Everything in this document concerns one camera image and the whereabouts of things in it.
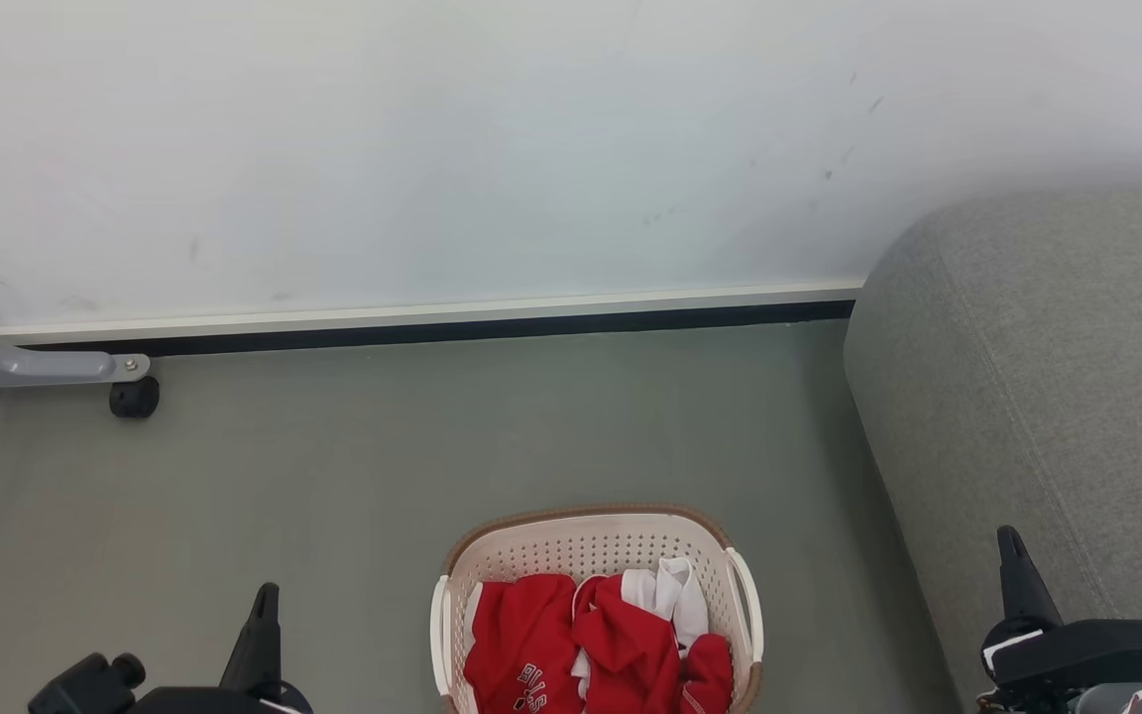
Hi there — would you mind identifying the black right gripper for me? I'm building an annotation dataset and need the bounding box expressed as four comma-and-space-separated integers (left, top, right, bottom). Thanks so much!
977, 526, 1142, 714

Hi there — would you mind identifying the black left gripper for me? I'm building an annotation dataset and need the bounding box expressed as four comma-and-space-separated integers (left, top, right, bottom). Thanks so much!
28, 583, 314, 714

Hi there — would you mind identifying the cream perforated plastic laundry basket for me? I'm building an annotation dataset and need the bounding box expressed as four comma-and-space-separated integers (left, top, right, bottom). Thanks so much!
429, 503, 765, 714

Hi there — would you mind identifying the grey fabric sofa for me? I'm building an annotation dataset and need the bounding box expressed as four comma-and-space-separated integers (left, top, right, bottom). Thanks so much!
844, 183, 1142, 714

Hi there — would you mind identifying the red Bulls jersey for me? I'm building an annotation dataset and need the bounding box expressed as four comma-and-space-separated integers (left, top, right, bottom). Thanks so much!
462, 573, 734, 714

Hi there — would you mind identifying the black caster wheel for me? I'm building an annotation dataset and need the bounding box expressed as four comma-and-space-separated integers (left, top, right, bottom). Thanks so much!
109, 377, 161, 419

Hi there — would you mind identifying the white cloth garment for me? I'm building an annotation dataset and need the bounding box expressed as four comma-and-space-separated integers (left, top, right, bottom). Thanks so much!
621, 557, 709, 651

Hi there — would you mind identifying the white and black baseboard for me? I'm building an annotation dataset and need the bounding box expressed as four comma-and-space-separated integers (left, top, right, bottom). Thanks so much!
0, 283, 864, 356

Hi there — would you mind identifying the grey metal frame leg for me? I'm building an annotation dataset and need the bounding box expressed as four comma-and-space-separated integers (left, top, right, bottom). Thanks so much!
0, 278, 151, 390

